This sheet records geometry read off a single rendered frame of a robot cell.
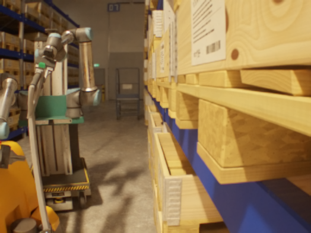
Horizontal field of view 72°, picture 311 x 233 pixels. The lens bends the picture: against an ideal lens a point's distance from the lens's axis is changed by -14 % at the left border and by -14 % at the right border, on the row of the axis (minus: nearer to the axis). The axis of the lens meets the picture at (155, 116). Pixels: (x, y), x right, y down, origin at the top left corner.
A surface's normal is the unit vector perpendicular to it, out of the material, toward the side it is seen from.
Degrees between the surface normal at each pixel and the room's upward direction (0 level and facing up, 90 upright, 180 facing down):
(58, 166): 90
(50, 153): 90
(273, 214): 90
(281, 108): 90
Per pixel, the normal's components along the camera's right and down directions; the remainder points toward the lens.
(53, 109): 0.35, 0.14
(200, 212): 0.06, 0.15
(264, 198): -1.00, 0.01
